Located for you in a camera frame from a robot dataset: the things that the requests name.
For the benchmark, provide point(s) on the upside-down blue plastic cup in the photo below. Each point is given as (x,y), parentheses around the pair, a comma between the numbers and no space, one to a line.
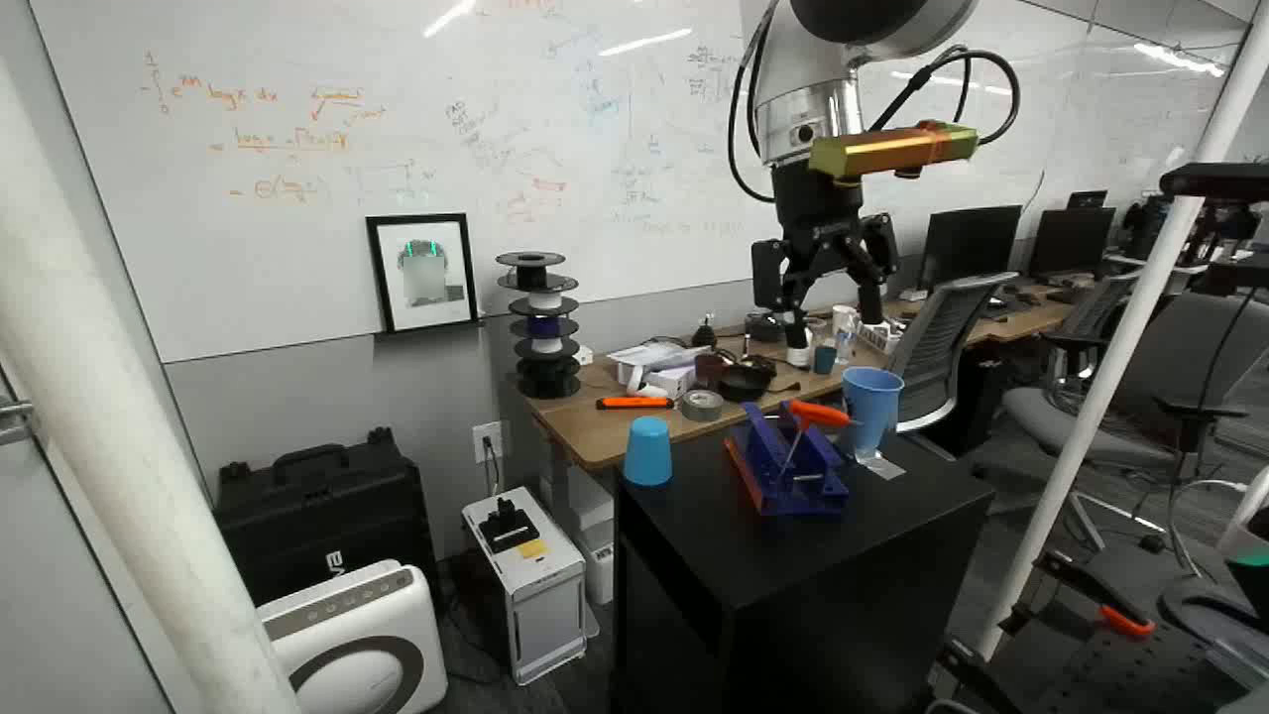
(647,458)

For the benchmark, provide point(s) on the blue filament spool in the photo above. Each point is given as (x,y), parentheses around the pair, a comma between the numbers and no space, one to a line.
(544,318)

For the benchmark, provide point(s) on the black framed portrait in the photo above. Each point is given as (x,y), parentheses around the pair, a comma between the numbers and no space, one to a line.
(424,270)

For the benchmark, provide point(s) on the white air purifier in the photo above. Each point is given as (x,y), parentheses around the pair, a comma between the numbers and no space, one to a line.
(359,635)

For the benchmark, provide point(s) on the black filament spool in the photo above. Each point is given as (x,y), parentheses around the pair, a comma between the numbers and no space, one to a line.
(544,379)
(528,270)

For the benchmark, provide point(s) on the grey mesh office chair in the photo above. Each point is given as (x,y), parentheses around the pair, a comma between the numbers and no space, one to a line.
(941,332)

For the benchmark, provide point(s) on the orange utility knife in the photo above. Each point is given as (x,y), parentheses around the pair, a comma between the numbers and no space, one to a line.
(634,401)

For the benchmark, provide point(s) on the grey tape patch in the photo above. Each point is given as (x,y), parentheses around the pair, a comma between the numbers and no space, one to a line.
(881,465)

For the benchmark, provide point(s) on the thick white pole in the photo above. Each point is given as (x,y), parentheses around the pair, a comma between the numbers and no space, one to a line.
(120,437)

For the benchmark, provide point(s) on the wooden desk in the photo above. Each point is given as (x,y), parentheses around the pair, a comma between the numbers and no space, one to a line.
(590,428)

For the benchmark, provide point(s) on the upright blue plastic cup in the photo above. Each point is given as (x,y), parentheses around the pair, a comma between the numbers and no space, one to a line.
(873,401)

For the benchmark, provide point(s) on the slim white pole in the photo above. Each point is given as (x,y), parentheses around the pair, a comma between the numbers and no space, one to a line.
(1126,344)

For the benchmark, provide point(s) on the white electronics box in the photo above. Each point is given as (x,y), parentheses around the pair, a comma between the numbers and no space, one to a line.
(528,597)

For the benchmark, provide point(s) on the white boxes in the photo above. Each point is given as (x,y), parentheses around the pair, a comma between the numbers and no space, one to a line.
(647,364)

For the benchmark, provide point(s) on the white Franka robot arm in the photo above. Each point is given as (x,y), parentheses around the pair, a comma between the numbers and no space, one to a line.
(820,65)

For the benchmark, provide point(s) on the whiteboard with writing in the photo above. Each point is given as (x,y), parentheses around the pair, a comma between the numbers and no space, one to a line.
(264,161)

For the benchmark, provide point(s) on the black computer monitor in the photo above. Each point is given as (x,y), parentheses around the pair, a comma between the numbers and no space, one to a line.
(1071,239)
(968,244)

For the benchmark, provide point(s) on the blue rack with orange base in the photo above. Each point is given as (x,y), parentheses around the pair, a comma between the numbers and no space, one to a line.
(795,479)

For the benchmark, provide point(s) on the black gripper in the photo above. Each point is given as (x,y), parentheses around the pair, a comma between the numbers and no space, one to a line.
(820,204)

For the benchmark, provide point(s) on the black stereo camera bar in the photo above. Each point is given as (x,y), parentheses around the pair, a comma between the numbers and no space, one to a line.
(1214,179)

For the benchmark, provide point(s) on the grey tape roll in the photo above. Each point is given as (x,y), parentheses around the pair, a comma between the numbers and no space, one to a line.
(700,401)

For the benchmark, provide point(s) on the black hard carrying case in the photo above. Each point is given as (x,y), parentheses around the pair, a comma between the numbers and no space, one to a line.
(322,511)

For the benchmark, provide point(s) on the white filament spool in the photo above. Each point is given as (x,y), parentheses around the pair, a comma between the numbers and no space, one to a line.
(540,301)
(544,347)

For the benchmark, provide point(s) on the black bowl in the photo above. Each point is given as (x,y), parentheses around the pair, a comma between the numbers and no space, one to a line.
(746,379)

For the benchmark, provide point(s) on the black table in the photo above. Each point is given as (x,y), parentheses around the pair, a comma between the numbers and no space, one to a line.
(795,597)

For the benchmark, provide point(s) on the white wall outlet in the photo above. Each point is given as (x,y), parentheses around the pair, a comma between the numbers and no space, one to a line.
(484,442)

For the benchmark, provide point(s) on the green lit bar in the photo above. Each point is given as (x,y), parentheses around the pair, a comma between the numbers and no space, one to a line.
(1252,562)

